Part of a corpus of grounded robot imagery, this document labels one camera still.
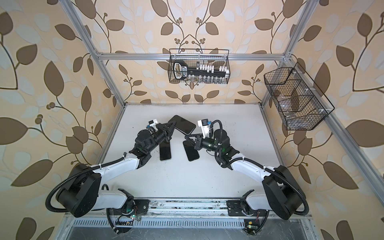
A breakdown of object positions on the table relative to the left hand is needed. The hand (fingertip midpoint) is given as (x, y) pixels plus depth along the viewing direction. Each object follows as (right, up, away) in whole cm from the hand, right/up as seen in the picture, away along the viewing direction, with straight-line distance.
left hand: (177, 121), depth 75 cm
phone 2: (+7, -21, +19) cm, 29 cm away
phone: (-10, -19, +19) cm, 29 cm away
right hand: (+5, -9, -1) cm, 10 cm away
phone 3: (+3, -3, +2) cm, 5 cm away
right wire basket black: (+62, +8, -1) cm, 62 cm away
